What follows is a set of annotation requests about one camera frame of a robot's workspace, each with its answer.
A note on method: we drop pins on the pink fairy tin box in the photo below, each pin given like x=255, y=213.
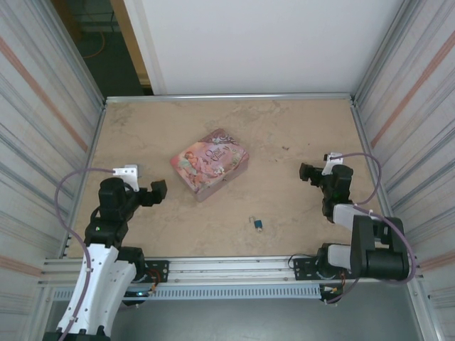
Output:
x=206, y=163

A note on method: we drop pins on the blue padlock silver shackle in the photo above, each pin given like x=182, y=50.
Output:
x=258, y=224

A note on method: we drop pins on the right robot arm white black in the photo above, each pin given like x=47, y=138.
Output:
x=373, y=248

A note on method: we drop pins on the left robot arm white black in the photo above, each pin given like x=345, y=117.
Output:
x=96, y=284

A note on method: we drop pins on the aluminium table edge bar long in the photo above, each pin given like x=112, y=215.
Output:
x=227, y=98

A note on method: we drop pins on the white board with wooden edge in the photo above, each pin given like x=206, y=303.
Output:
x=249, y=42

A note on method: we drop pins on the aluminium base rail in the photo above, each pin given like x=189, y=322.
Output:
x=227, y=270

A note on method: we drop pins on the aluminium corner post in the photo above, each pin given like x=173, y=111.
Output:
x=79, y=53
x=383, y=53

